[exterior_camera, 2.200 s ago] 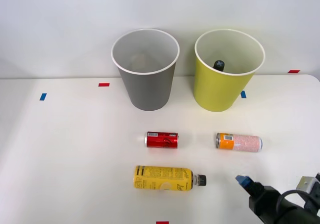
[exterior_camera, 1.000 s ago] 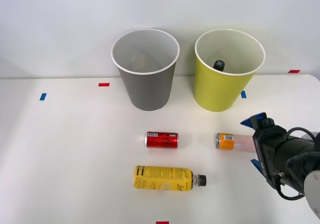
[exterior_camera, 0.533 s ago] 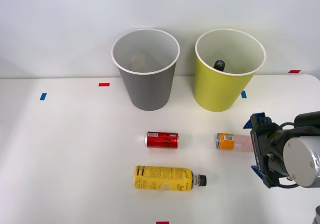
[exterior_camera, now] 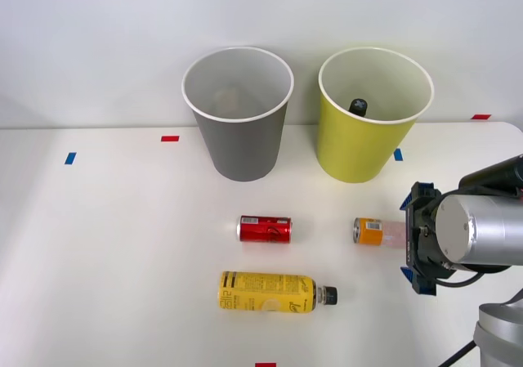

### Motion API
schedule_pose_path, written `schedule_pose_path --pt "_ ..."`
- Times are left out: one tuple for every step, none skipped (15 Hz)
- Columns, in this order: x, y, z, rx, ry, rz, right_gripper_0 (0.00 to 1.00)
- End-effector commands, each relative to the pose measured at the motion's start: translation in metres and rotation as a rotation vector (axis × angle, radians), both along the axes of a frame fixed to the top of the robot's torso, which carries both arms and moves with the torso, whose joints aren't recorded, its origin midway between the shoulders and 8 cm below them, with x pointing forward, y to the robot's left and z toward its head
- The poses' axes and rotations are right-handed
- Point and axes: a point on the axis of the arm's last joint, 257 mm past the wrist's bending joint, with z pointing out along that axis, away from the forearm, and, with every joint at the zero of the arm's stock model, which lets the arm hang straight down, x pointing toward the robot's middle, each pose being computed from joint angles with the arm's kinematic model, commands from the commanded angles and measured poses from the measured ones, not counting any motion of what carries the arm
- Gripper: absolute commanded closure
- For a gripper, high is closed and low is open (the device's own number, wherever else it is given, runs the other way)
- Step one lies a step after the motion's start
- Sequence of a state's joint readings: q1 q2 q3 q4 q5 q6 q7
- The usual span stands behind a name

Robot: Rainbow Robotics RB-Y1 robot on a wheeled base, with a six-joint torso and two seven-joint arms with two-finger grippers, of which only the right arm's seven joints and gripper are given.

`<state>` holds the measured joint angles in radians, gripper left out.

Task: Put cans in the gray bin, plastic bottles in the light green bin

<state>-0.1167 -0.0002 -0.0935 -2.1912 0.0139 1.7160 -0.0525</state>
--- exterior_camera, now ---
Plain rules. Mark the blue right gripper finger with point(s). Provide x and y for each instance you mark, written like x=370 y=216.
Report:
x=408 y=202
x=408 y=274

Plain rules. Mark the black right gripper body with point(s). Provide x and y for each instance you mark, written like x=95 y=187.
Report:
x=421 y=236

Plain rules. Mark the silver and black right arm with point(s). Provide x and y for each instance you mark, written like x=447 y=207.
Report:
x=482 y=228

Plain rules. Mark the orange drink can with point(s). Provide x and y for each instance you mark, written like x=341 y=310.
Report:
x=369 y=232

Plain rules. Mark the yellow-green plastic waste bin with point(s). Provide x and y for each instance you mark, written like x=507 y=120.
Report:
x=355 y=150

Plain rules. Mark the black capped bottle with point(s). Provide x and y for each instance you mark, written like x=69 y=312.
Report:
x=358 y=106

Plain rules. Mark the red drink can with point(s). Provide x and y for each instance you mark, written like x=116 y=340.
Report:
x=267 y=232

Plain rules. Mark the yellow label plastic bottle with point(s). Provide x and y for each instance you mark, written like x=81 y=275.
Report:
x=261 y=291

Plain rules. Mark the grey plastic waste bin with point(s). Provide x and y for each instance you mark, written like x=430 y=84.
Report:
x=241 y=150

